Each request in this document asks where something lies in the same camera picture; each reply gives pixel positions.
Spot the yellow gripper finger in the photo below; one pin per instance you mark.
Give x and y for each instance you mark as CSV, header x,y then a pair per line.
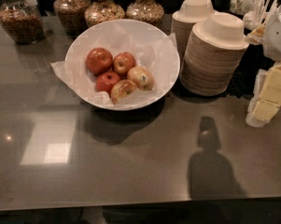
x,y
269,100
253,122

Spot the white paper liner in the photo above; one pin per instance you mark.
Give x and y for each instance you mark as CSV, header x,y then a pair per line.
x,y
158,59

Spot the glass jar far left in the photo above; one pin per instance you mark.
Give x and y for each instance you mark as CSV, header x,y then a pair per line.
x,y
22,21

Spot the rear stack paper bowls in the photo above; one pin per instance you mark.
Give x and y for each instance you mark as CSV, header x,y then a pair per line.
x,y
190,12

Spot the glass jar with light cereal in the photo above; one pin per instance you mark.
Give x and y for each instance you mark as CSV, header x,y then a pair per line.
x,y
103,10

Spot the front stack paper bowls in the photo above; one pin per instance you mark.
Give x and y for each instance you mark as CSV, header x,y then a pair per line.
x,y
215,49

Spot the large white bowl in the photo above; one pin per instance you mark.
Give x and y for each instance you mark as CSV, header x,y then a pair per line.
x,y
121,34

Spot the stack paper bowls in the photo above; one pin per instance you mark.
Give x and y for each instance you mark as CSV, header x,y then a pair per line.
x,y
190,12
215,49

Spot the yellow-red apple bottom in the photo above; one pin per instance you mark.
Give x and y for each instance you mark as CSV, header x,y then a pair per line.
x,y
121,90

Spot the yellow apple with sticker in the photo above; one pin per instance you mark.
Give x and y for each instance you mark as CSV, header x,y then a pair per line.
x,y
142,78

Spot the red apple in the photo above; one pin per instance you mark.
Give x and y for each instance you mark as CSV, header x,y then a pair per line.
x,y
106,81
123,62
99,60

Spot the white plastic cutlery bunch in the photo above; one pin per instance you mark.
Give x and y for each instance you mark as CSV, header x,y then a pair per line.
x,y
255,21

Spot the glass jar right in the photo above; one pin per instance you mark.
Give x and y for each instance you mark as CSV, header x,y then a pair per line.
x,y
148,11

